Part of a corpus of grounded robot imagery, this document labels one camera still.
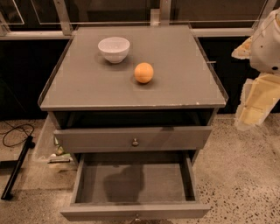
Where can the grey top drawer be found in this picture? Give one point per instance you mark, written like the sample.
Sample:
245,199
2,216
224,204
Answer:
133,139

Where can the metal window frame rail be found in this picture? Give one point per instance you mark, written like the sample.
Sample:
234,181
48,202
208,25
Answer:
59,19

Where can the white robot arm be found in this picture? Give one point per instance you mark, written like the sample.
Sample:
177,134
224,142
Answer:
265,46

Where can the white ceramic bowl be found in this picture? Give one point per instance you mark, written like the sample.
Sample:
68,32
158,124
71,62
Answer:
114,49

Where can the black metal bar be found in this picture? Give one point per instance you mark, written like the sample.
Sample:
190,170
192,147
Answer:
28,144

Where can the grey drawer cabinet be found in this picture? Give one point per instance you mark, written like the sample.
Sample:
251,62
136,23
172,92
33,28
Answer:
88,92

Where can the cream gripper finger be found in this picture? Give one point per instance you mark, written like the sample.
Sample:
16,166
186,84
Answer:
242,52
258,98

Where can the orange fruit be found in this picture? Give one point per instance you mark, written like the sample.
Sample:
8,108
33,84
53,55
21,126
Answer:
143,73

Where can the clear plastic bin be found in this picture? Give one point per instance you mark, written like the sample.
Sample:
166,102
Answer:
47,149

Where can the grey drawer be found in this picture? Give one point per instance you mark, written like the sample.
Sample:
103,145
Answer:
133,139
134,186

